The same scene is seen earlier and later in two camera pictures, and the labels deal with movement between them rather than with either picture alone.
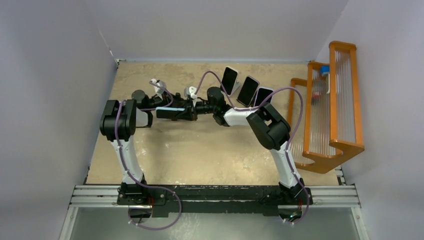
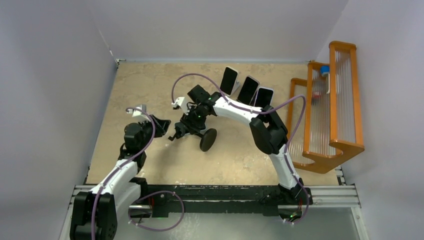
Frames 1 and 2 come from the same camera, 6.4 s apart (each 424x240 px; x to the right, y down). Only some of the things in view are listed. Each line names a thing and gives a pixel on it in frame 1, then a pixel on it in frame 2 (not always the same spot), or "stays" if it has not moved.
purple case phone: (248, 91) stays
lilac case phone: (262, 93) stays
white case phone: (229, 79) stays
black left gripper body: (167, 98) -> (158, 131)
